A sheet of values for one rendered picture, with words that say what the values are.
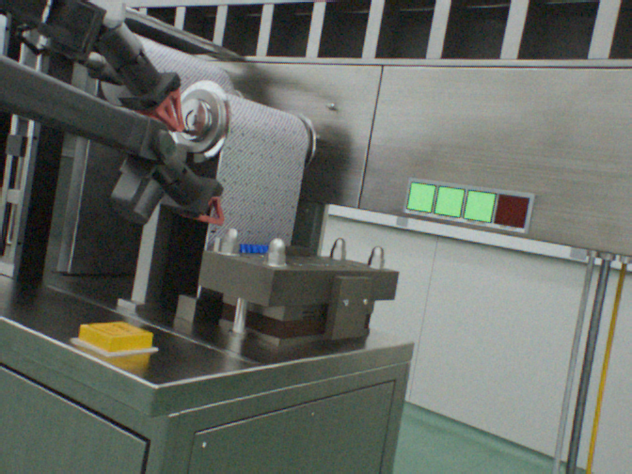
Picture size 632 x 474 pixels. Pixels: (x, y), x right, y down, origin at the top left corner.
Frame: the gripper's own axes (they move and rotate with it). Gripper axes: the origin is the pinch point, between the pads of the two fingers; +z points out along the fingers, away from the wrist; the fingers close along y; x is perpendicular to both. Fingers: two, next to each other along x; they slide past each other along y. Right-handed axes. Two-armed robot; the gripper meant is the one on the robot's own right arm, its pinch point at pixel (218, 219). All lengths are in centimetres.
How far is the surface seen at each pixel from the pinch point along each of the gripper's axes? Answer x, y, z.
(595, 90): 43, 51, 11
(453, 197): 23.9, 30.6, 20.7
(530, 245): 121, -29, 228
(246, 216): 4.3, 0.2, 5.6
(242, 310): -13.7, 12.5, 3.1
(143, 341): -26.0, 13.5, -13.4
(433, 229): 120, -86, 229
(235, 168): 9.4, 0.2, -2.8
